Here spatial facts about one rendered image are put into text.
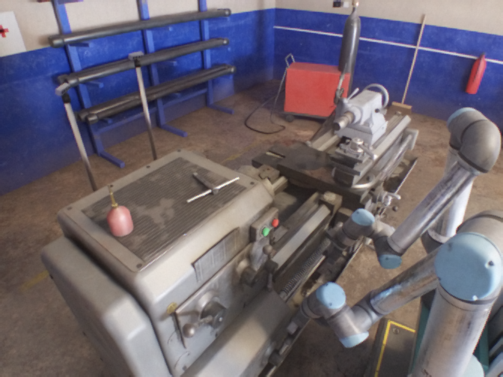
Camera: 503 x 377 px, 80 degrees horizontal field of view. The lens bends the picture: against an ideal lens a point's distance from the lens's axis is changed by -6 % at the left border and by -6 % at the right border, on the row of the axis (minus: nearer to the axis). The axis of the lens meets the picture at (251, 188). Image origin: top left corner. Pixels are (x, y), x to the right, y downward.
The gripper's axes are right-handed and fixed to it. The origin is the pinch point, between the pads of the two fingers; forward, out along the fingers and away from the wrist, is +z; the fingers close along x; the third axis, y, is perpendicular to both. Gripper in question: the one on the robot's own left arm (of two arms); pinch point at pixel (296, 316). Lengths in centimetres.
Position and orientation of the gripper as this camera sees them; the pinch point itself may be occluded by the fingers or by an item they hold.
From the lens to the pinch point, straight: 143.5
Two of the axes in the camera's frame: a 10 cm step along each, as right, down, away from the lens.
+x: -6.2, 5.5, -5.6
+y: -7.5, -6.4, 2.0
